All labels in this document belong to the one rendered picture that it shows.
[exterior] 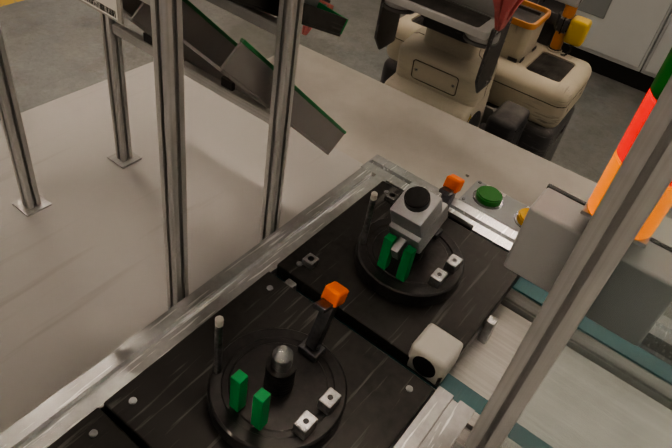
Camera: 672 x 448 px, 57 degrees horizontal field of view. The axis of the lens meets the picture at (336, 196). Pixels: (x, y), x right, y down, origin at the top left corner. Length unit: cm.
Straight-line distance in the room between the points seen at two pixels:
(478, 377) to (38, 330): 55
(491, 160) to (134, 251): 69
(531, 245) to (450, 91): 100
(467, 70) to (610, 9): 234
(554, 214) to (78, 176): 78
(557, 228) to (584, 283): 5
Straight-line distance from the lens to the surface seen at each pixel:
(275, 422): 62
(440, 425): 70
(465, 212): 93
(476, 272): 83
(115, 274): 91
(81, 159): 111
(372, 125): 124
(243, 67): 72
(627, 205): 45
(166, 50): 57
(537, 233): 52
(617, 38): 378
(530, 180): 122
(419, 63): 150
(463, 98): 149
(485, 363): 81
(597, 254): 48
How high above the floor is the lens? 154
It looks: 40 degrees down
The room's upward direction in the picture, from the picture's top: 11 degrees clockwise
